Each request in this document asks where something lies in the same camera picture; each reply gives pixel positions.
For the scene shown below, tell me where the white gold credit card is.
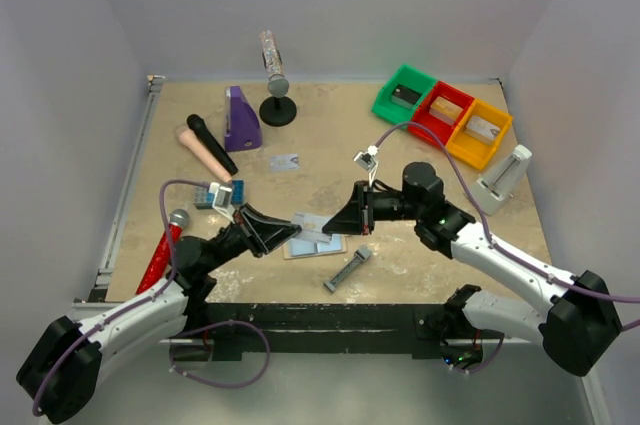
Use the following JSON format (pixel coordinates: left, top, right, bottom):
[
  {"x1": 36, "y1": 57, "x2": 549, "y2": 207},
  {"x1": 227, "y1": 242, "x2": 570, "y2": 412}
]
[{"x1": 291, "y1": 212, "x2": 332, "y2": 244}]

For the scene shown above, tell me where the silver credit card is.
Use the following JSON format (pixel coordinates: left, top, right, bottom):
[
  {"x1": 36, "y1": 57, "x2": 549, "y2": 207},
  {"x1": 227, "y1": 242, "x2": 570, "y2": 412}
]
[{"x1": 269, "y1": 153, "x2": 299, "y2": 172}]

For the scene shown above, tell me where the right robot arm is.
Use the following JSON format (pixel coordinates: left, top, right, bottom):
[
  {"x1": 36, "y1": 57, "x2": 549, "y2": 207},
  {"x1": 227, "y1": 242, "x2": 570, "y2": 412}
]
[{"x1": 323, "y1": 162, "x2": 623, "y2": 377}]

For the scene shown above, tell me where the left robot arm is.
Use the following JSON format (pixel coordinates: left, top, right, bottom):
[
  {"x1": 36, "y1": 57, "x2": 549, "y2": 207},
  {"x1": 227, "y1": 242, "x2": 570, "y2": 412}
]
[{"x1": 16, "y1": 204, "x2": 301, "y2": 424}]

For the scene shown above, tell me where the purple wedge holder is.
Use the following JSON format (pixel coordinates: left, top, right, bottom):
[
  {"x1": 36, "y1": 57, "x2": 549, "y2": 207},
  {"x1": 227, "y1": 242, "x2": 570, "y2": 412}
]
[{"x1": 224, "y1": 86, "x2": 263, "y2": 152}]

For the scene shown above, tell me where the black card in green bin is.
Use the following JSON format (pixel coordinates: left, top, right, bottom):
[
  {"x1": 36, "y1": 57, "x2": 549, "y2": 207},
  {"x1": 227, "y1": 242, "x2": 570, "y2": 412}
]
[{"x1": 390, "y1": 84, "x2": 421, "y2": 109}]

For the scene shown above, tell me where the tan card in red bin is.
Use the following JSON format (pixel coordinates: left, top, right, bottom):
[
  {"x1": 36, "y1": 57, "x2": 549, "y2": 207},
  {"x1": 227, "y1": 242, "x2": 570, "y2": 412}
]
[{"x1": 429, "y1": 97, "x2": 463, "y2": 125}]

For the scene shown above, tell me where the white card in yellow bin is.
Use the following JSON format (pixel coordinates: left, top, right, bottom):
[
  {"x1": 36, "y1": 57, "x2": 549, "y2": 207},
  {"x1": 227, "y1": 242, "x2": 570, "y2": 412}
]
[{"x1": 464, "y1": 115, "x2": 501, "y2": 144}]

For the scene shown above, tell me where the grey truss bar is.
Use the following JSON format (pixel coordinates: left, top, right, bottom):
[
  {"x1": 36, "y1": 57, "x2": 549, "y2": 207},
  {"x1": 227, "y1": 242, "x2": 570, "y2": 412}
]
[{"x1": 323, "y1": 246, "x2": 373, "y2": 294}]

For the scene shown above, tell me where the blue toy brick block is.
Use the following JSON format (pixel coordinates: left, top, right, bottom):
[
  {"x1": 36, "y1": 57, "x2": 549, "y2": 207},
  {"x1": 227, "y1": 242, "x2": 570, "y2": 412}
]
[{"x1": 193, "y1": 180, "x2": 245, "y2": 210}]

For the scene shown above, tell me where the red glitter microphone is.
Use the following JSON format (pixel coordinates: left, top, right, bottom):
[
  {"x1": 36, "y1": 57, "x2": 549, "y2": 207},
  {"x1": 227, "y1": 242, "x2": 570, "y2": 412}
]
[{"x1": 136, "y1": 209, "x2": 190, "y2": 295}]

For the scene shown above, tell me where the green storage bin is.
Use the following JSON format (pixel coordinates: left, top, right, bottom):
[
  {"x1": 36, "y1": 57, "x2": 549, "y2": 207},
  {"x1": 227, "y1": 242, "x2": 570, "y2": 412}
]
[{"x1": 371, "y1": 64, "x2": 438, "y2": 124}]

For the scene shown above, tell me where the beige microphone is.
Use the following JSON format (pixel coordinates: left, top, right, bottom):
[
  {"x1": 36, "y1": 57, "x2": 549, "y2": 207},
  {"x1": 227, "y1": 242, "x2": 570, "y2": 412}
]
[{"x1": 175, "y1": 125, "x2": 232, "y2": 183}]

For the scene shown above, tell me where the black round stand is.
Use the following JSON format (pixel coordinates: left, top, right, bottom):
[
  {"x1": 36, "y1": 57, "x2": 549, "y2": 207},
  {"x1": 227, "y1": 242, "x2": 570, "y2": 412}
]
[{"x1": 259, "y1": 96, "x2": 297, "y2": 127}]

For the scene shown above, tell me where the red storage bin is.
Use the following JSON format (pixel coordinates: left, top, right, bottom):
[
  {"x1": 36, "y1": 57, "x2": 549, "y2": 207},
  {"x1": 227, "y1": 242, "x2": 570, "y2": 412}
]
[{"x1": 408, "y1": 81, "x2": 474, "y2": 146}]

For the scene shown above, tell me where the yellow storage bin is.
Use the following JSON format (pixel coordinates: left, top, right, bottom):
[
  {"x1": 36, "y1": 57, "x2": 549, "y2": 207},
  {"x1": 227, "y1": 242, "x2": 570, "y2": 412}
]
[{"x1": 446, "y1": 99, "x2": 513, "y2": 170}]

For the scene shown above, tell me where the white grey stand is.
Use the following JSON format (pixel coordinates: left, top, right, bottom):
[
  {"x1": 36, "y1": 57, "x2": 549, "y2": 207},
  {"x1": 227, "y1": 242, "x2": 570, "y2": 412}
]
[{"x1": 471, "y1": 145, "x2": 532, "y2": 216}]

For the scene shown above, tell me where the glitter microphone on stand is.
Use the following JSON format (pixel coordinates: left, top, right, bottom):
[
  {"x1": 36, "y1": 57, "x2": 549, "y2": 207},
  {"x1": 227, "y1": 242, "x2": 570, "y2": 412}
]
[{"x1": 260, "y1": 30, "x2": 289, "y2": 98}]

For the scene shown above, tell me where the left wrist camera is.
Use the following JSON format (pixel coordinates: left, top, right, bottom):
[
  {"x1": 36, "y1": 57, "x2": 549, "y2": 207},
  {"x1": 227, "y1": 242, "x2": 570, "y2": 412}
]
[{"x1": 208, "y1": 182, "x2": 235, "y2": 221}]

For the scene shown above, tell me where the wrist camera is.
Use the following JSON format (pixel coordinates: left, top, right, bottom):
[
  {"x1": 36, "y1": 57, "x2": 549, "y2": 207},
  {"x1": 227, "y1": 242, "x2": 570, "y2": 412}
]
[
  {"x1": 208, "y1": 182, "x2": 235, "y2": 221},
  {"x1": 353, "y1": 145, "x2": 379, "y2": 186}
]

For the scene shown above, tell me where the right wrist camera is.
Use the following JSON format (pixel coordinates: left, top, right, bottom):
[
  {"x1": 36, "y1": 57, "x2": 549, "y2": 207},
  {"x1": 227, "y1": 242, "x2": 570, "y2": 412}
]
[{"x1": 353, "y1": 145, "x2": 379, "y2": 186}]

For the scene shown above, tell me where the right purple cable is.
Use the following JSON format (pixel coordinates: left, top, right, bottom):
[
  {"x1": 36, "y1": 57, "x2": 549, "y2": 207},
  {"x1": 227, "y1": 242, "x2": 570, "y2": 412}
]
[{"x1": 374, "y1": 121, "x2": 640, "y2": 332}]

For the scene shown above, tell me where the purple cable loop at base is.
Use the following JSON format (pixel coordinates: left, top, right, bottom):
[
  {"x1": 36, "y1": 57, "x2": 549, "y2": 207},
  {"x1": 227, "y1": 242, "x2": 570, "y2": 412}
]
[{"x1": 168, "y1": 319, "x2": 274, "y2": 388}]

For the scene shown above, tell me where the black base frame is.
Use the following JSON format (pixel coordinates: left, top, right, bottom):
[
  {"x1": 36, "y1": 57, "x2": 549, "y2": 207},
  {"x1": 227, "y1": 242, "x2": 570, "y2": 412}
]
[{"x1": 179, "y1": 303, "x2": 499, "y2": 361}]

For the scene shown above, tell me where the aluminium frame rail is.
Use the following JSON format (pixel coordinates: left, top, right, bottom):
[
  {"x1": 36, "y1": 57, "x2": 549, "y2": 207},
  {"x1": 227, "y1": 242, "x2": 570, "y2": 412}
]
[{"x1": 73, "y1": 75, "x2": 166, "y2": 307}]

